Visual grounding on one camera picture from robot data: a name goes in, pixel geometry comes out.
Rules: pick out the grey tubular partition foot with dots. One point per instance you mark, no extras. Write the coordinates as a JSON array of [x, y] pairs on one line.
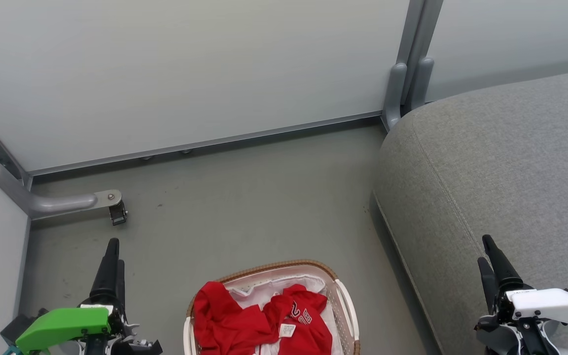
[[57, 203]]

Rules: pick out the white laundry basket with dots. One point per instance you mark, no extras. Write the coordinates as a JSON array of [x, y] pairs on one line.
[[346, 301]]

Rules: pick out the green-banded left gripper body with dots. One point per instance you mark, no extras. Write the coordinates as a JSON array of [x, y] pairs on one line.
[[62, 323]]

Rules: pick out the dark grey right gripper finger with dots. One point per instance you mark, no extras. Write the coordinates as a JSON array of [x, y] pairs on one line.
[[488, 288], [503, 271]]

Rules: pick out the red and white shorts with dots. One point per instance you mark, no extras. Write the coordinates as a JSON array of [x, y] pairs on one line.
[[220, 315]]

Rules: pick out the grey fabric sofa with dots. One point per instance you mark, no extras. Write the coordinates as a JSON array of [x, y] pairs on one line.
[[486, 162]]

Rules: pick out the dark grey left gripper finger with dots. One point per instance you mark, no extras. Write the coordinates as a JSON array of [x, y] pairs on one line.
[[121, 286], [106, 276]]

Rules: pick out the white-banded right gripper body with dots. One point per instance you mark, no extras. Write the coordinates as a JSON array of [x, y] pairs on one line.
[[545, 305]]

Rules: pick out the red jersey with number print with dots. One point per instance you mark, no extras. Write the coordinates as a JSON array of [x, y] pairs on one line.
[[308, 340]]

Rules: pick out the black caster wheel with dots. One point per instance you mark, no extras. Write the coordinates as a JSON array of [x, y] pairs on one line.
[[118, 214]]

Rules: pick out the grey partition post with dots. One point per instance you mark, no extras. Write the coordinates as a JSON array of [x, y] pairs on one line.
[[414, 59]]

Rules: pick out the grey partition base rail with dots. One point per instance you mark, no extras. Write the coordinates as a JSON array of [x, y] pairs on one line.
[[205, 144]]

